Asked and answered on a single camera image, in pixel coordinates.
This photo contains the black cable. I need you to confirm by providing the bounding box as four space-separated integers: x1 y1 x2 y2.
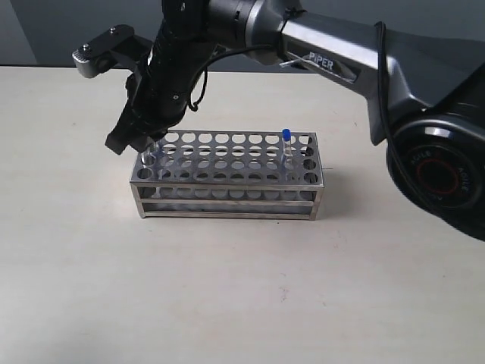
187 20 408 179

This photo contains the blue-capped tube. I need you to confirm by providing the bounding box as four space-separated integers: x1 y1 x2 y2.
140 151 156 167
156 140 166 160
282 129 293 173

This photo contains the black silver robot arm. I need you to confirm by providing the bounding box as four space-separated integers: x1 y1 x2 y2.
105 1 484 240

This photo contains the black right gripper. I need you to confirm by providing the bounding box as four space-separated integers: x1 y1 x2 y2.
105 1 216 155

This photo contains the stainless steel test tube rack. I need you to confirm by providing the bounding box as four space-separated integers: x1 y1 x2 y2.
130 130 325 221

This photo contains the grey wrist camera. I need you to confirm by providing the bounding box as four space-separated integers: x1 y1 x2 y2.
72 24 152 79

